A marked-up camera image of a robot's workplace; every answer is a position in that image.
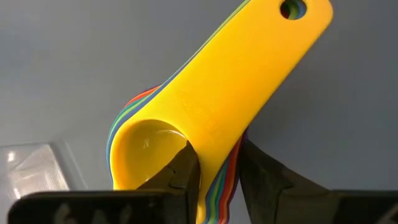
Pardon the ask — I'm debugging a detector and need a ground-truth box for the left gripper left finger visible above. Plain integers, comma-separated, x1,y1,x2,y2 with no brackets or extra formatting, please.
7,140,200,224

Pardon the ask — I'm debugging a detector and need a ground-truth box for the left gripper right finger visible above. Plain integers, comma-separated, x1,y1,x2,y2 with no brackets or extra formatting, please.
238,139,398,224

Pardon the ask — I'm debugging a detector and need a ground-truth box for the grey table mat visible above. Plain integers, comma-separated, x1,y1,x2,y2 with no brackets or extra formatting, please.
0,0,398,224

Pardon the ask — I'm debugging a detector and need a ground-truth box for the clear plastic basket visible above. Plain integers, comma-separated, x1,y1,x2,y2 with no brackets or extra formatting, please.
0,141,88,200

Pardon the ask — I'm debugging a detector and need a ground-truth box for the yellow measuring cup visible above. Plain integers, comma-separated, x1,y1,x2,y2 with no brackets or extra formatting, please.
107,0,335,224

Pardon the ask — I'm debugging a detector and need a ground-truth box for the red measuring cup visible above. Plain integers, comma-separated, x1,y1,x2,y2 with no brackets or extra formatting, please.
124,85,243,224

